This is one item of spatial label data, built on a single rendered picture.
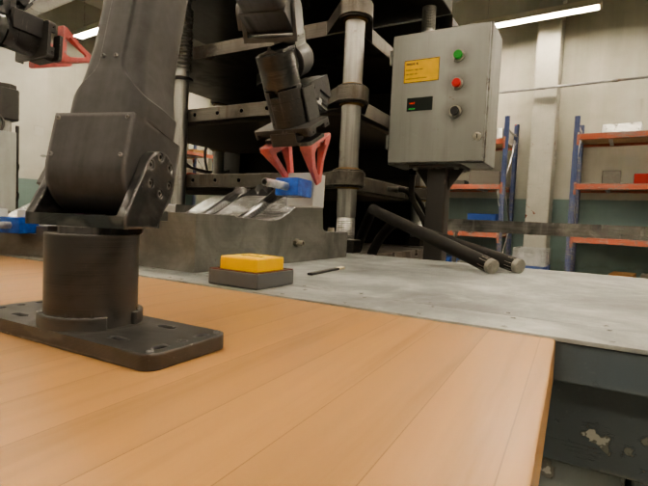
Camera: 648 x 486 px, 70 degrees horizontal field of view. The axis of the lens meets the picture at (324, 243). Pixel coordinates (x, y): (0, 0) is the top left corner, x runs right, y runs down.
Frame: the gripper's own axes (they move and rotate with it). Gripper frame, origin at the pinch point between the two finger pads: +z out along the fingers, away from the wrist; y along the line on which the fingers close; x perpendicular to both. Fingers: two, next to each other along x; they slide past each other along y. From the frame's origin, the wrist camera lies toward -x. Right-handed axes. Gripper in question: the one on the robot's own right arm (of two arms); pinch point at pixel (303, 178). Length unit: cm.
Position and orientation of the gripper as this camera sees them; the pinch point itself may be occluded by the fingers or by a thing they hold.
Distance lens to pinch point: 76.7
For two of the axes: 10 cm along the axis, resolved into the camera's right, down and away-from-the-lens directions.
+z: 1.9, 8.7, 4.4
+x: -4.6, 4.8, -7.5
